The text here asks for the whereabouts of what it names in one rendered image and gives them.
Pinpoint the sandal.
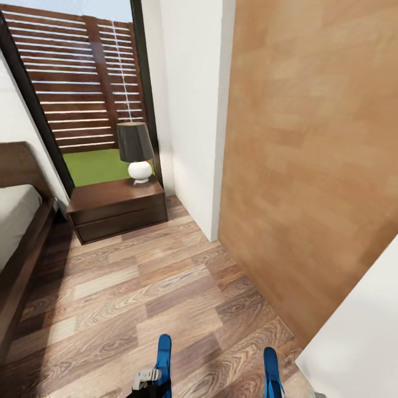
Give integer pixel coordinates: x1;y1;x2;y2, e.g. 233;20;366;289
264;347;282;398
153;334;172;398

